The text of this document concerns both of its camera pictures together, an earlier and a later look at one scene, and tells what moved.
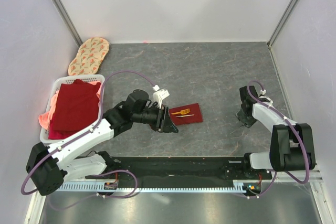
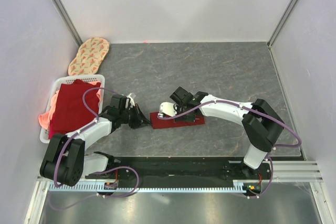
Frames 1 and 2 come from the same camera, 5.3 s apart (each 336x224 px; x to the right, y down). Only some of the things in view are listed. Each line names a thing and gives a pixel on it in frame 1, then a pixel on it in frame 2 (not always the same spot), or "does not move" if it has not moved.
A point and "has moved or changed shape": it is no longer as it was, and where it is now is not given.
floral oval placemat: (91, 55) does not move
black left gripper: (163, 121) → (139, 117)
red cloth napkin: (186, 115) has moved or changed shape
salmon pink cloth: (44, 119) does not move
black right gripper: (248, 123) → (190, 119)
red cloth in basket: (76, 105) does not move
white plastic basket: (44, 133) does not move
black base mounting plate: (179, 170) does not move
